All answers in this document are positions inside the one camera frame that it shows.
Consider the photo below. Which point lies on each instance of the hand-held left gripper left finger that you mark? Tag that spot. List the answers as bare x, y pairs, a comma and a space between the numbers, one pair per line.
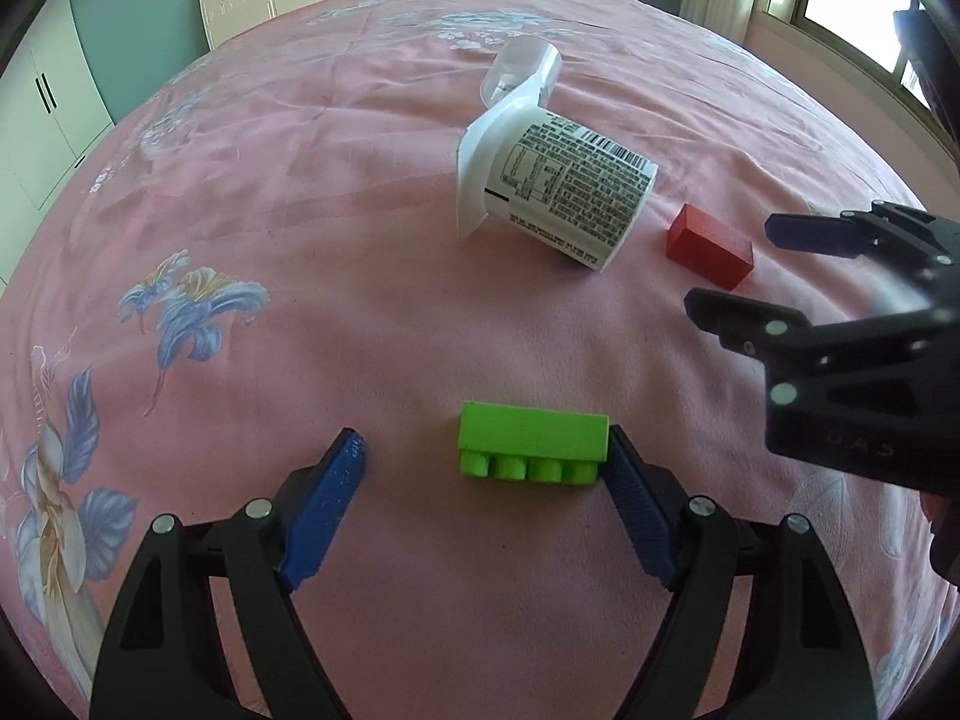
322, 510

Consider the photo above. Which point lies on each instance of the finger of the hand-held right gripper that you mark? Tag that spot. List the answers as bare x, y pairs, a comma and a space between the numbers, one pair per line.
806, 232
750, 315

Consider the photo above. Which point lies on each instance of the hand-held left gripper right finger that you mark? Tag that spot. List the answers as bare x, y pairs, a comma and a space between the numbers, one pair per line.
637, 510

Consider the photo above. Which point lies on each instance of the red block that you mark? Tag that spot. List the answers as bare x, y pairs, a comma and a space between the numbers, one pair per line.
709, 244

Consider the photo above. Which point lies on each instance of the light green toy brick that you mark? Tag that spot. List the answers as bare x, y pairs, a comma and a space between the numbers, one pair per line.
532, 431

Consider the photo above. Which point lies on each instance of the white labelled cup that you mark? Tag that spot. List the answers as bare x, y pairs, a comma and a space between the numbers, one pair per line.
570, 180

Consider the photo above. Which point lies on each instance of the pink floral blanket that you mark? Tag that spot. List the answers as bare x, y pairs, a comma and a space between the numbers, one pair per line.
300, 240

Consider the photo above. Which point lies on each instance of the clear plastic cup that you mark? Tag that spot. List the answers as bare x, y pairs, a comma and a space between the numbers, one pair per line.
525, 64

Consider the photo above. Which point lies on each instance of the cream wardrobe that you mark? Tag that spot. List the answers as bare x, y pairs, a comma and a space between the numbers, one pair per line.
45, 105

